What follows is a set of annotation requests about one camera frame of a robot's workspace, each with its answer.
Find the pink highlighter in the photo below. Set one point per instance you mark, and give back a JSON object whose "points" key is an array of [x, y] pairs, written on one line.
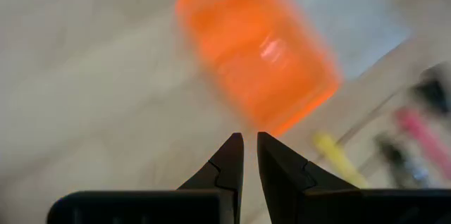
{"points": [[421, 136]]}

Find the black pen with rubber grip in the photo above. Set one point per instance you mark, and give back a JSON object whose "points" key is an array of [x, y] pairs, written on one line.
{"points": [[400, 162]]}

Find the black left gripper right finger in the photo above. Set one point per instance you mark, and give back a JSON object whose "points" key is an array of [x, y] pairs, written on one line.
{"points": [[282, 181]]}

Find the orange perforated plastic lid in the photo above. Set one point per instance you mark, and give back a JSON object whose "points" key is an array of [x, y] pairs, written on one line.
{"points": [[253, 48]]}

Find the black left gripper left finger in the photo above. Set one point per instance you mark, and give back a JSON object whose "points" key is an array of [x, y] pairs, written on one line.
{"points": [[218, 181]]}

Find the yellow highlighter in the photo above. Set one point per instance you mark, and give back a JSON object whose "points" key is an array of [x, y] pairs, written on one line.
{"points": [[336, 157]]}

